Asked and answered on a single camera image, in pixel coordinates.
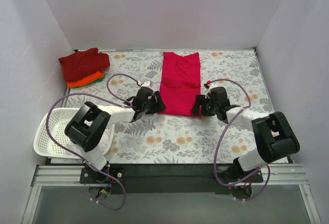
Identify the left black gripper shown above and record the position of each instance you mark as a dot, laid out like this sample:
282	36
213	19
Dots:
154	103

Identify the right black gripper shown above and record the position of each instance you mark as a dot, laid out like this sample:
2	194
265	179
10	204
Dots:
202	107

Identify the pink t shirt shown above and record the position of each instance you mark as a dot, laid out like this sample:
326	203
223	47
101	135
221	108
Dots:
180	83

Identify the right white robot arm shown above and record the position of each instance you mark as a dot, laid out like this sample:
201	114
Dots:
273	134

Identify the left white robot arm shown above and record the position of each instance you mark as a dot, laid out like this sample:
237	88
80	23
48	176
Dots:
88	125

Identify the floral tablecloth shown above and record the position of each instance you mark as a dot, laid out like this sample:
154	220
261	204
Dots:
176	139

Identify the green folded shirt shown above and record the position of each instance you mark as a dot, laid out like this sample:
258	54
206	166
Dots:
100	79

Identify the white garment in basket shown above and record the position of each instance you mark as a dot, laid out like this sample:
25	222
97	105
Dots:
105	141

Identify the orange folded shirt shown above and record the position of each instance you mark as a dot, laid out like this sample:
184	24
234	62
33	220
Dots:
85	81

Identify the dark red folded shirt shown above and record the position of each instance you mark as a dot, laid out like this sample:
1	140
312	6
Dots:
83	63

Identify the white plastic laundry basket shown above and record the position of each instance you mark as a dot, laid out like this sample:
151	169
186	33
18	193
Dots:
49	141

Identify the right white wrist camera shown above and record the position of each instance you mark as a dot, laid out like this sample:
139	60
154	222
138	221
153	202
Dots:
209	85

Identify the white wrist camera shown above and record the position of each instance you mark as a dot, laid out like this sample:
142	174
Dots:
147	84
209	85

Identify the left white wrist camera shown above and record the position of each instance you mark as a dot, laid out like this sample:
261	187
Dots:
147	84

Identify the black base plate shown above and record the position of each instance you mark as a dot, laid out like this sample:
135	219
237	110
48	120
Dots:
162	178

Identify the aluminium frame rail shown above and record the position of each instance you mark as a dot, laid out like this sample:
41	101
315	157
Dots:
280	194

